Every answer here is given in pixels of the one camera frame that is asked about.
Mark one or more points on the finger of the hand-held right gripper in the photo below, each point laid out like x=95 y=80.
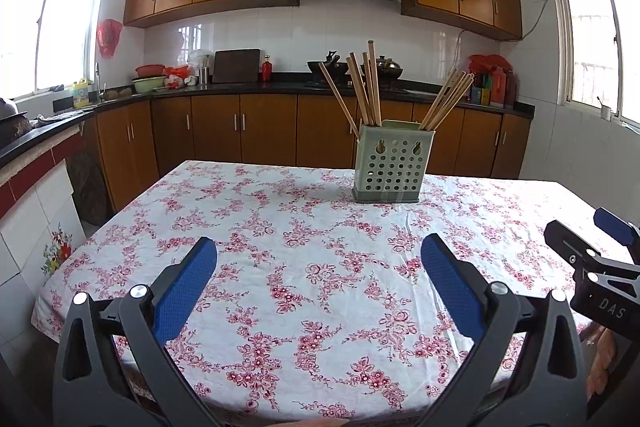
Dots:
x=565 y=237
x=612 y=224

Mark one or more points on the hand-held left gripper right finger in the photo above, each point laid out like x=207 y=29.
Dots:
x=450 y=292

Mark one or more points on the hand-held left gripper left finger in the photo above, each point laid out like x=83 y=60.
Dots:
x=185 y=292

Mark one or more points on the green perforated utensil holder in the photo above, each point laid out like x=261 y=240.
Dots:
x=390 y=167

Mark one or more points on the bunch of chopsticks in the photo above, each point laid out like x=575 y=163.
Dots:
x=372 y=112

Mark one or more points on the person's right hand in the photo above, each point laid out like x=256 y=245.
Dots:
x=602 y=357

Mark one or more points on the white cup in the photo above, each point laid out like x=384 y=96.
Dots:
x=604 y=112

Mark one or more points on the white red floral tablecloth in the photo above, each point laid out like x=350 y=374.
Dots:
x=300 y=217

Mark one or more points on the dark sack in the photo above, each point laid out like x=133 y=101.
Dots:
x=90 y=192

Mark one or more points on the cluster of condiment bottles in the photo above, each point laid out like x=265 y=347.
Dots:
x=495 y=89

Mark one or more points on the tiled counter with flower decal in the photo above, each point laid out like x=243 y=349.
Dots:
x=30 y=227

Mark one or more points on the wooden base cabinet run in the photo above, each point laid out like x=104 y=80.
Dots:
x=270 y=127

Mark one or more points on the red bag behind bottles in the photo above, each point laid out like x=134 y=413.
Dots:
x=487 y=63

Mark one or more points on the narrow side window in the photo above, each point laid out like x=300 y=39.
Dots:
x=595 y=32

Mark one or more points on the pale green basin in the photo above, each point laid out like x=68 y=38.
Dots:
x=149 y=84

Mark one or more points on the steel canister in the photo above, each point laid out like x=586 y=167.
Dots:
x=204 y=74

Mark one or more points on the orange plastic bag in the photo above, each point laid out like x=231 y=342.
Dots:
x=177 y=73

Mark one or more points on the yellow detergent bottle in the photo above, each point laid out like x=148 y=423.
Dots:
x=81 y=96

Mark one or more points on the red plastic basin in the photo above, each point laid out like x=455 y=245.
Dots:
x=150 y=70

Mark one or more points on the steel sink faucet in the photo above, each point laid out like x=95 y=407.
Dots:
x=98 y=82

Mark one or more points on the dark wooden cutting board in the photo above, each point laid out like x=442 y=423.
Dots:
x=236 y=66

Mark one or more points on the dark pot with lid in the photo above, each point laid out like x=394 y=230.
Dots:
x=390 y=68

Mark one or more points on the red glass bottle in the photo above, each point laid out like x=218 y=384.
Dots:
x=267 y=69

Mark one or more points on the black gas stove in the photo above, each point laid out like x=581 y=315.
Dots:
x=320 y=85

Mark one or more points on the black wok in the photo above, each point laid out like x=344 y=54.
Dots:
x=327 y=67

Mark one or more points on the red hanging plastic bag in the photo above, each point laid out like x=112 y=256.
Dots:
x=109 y=38

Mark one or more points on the large kitchen window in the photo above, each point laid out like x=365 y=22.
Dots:
x=50 y=22

